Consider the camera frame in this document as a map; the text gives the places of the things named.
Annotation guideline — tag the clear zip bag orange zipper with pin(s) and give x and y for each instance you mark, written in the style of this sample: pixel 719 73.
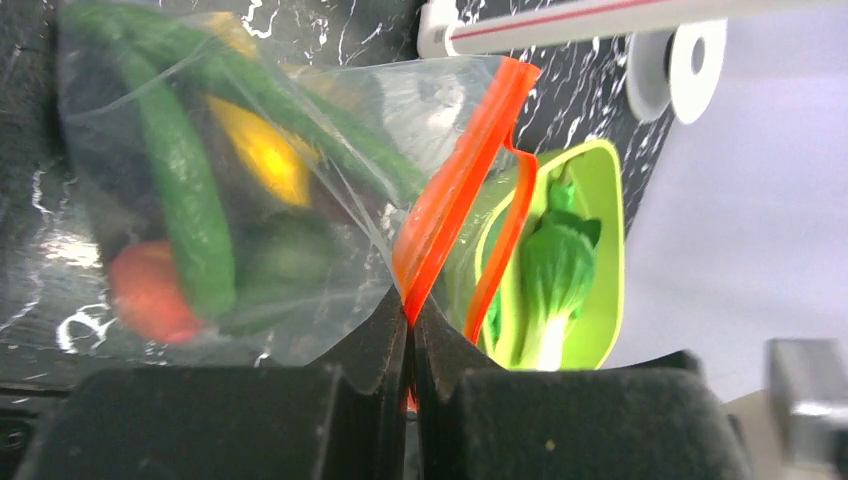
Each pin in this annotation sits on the clear zip bag orange zipper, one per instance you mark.
pixel 247 208

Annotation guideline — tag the white PVC pipe frame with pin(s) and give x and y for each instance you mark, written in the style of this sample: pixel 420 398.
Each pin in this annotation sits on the white PVC pipe frame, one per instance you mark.
pixel 442 34

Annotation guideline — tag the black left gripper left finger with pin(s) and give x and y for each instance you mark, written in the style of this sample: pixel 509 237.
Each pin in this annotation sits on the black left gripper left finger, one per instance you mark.
pixel 341 416

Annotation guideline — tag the green toy cucumber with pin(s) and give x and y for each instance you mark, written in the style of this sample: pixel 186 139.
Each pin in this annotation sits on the green toy cucumber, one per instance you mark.
pixel 358 151

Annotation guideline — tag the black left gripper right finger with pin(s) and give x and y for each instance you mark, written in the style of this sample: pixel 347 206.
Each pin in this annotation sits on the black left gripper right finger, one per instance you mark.
pixel 656 419

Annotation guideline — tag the red toy strawberry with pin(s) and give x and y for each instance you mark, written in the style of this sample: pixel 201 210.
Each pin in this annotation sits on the red toy strawberry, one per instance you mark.
pixel 147 296

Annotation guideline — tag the green toy avocado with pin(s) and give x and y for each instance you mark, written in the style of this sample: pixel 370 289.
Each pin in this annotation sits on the green toy avocado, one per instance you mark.
pixel 280 261

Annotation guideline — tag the yellow toy corn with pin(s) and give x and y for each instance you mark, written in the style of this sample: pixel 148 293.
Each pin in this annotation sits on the yellow toy corn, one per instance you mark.
pixel 281 164

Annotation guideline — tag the green toy pepper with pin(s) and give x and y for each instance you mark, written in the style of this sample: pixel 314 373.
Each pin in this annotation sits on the green toy pepper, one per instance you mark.
pixel 194 216

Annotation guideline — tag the toy bok choy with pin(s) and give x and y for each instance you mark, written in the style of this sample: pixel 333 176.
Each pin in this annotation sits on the toy bok choy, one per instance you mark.
pixel 558 265

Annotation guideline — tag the aluminium rail frame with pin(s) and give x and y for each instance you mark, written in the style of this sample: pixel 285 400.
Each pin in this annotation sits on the aluminium rail frame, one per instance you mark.
pixel 795 426

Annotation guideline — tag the white filament spool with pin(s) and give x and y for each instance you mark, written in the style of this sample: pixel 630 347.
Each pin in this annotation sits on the white filament spool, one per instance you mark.
pixel 677 69

